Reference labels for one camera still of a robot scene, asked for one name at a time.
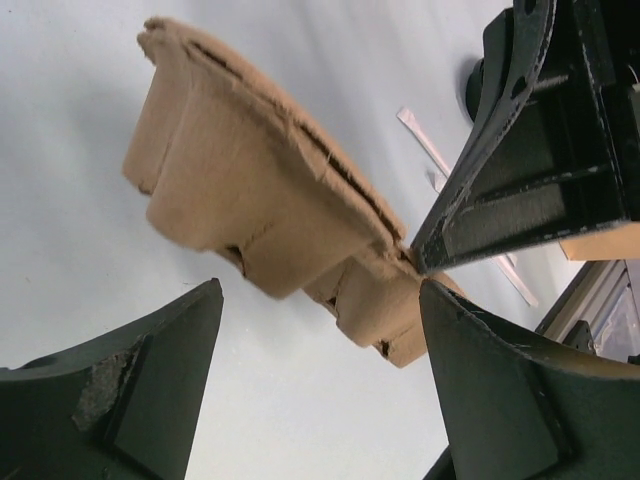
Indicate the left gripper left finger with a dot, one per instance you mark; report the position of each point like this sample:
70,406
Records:
124,405

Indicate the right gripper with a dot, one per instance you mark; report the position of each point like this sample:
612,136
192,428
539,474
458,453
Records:
554,148

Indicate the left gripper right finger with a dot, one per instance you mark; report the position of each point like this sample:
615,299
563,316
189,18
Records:
517,405

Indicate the pulp cup carrier tray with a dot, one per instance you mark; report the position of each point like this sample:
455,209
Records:
232,164

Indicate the brown paper bag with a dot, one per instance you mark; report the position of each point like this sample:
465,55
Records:
603,246

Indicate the wrapped straw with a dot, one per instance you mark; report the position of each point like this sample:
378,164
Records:
506,262
408,119

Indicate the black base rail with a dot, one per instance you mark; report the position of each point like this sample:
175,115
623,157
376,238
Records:
597,314

